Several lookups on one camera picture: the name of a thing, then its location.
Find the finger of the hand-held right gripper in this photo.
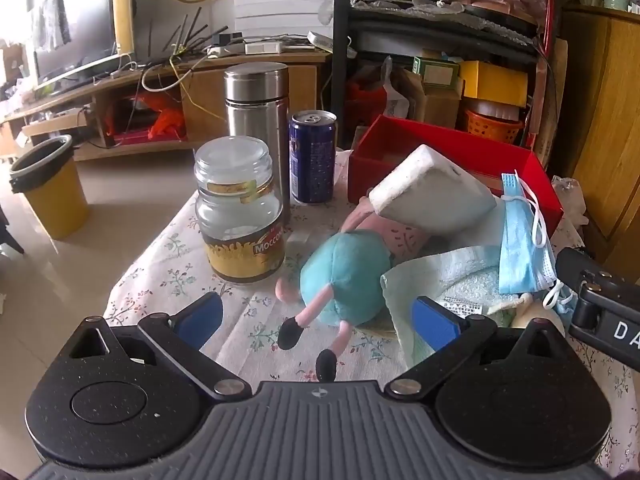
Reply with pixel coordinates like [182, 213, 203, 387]
[556, 247, 608, 297]

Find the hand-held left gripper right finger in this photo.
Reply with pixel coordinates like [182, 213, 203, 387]
[384, 296, 576, 402]

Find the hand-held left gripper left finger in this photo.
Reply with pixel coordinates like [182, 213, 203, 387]
[65, 291, 252, 403]

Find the blue face mask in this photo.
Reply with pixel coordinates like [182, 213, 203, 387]
[542, 280, 580, 333]
[498, 171, 563, 311]

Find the light green towel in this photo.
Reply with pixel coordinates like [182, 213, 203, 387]
[380, 200, 531, 368]

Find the pale pink teddy bear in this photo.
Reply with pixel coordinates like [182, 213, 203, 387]
[510, 292, 566, 336]

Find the teal and pink plush toy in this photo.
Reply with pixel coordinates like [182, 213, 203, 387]
[275, 195, 426, 381]

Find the white sponge block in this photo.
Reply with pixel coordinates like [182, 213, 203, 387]
[369, 144, 497, 236]

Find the red cardboard box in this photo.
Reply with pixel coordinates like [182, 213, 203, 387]
[347, 114, 565, 235]

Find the large white plastic bag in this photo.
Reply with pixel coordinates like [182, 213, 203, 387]
[550, 176, 591, 231]

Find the floral tablecloth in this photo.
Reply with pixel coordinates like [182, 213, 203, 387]
[102, 147, 640, 480]

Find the glass jar with yellow label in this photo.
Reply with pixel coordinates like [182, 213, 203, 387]
[194, 136, 287, 286]

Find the wooden cabinet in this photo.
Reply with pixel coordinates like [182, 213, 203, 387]
[550, 2, 640, 266]

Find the orange plastic basket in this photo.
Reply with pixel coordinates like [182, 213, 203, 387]
[464, 107, 525, 145]

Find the white plastic container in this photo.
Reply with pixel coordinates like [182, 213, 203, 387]
[467, 97, 523, 121]

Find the blue drink can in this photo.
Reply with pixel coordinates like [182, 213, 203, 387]
[289, 110, 337, 206]

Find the yellow trash bin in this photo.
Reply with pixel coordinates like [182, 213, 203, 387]
[9, 135, 90, 241]

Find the yellow box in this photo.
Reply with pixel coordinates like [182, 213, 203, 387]
[459, 61, 529, 107]

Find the brown cardboard box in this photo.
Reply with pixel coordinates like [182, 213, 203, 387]
[390, 67, 463, 128]

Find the stainless steel thermos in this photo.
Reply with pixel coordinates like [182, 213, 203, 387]
[223, 62, 292, 226]

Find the small white plastic bag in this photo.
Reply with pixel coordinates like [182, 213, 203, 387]
[382, 55, 412, 121]

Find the wooden TV stand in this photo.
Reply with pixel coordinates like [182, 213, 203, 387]
[0, 50, 333, 161]

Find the green box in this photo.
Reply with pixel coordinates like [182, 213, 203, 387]
[412, 56, 461, 86]

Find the pink pot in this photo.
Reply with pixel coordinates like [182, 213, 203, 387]
[465, 0, 513, 16]

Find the black router with antennas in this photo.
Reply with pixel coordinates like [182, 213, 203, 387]
[147, 7, 211, 61]

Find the black shelf rack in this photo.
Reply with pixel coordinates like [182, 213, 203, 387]
[332, 0, 556, 151]

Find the black television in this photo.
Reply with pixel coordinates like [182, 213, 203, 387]
[30, 0, 118, 88]

